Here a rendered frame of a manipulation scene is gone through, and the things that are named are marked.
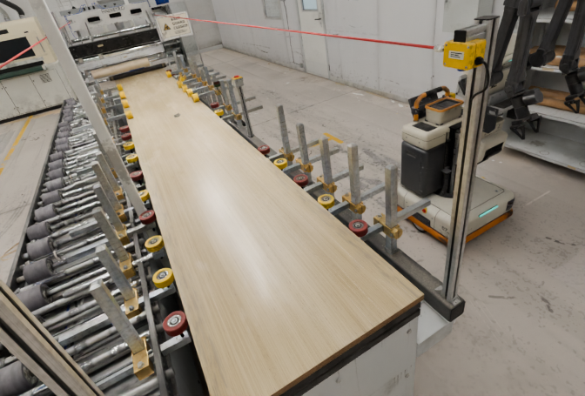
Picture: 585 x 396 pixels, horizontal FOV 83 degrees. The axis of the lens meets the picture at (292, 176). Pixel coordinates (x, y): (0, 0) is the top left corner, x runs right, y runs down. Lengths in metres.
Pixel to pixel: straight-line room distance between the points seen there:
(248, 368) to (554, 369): 1.63
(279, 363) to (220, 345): 0.21
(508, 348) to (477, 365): 0.21
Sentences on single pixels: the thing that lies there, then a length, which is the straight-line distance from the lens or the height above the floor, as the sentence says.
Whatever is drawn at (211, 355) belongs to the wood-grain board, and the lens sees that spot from 1.20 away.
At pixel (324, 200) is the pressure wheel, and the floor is 0.90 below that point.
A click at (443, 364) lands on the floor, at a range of 2.16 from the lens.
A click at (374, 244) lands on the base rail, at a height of 0.70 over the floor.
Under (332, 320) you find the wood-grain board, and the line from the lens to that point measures 1.17.
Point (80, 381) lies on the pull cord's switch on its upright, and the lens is 0.85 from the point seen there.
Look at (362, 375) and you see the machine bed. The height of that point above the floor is 0.67.
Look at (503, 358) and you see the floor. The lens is 2.26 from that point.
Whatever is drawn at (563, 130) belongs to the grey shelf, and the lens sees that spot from 4.05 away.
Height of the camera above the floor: 1.86
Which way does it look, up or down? 31 degrees down
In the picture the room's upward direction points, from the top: 11 degrees counter-clockwise
